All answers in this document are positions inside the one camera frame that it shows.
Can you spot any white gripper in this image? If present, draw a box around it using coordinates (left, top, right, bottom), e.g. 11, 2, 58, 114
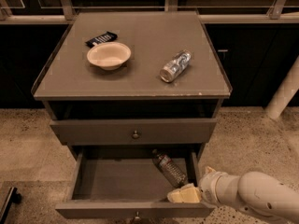
167, 166, 232, 207

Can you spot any clear plastic water bottle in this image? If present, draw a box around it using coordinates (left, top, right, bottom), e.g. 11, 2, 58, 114
152, 149, 188, 188

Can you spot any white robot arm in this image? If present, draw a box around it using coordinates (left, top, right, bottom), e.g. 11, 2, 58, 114
167, 167, 299, 224

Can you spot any open grey middle drawer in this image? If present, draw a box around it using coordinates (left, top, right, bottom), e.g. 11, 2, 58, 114
56, 148, 212, 219

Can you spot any grey top drawer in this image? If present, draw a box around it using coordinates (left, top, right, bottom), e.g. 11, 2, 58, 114
50, 119, 216, 146

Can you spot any grey wooden drawer cabinet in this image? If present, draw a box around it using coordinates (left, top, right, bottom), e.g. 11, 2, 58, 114
33, 11, 232, 149

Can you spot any round metal middle knob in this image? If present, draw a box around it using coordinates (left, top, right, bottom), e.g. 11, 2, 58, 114
132, 212, 141, 224

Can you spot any round metal knob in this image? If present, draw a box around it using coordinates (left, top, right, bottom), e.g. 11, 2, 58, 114
132, 130, 140, 139
132, 212, 141, 224

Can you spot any round metal top knob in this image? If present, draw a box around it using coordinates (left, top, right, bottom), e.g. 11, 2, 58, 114
132, 130, 140, 139

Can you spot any silver blue drink can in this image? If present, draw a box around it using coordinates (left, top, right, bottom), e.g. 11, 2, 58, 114
160, 49, 192, 83

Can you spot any white paper bowl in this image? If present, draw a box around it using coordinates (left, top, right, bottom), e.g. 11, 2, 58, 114
87, 42, 132, 71

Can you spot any dark blue snack packet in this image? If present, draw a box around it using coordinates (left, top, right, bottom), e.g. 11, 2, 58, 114
85, 32, 118, 48

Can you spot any black object at floor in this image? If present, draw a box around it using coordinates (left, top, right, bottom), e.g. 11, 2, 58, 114
0, 187, 22, 224

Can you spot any white post in background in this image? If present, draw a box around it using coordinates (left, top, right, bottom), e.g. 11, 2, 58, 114
265, 56, 299, 119

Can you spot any metal railing frame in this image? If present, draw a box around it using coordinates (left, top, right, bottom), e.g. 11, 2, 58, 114
0, 0, 299, 24

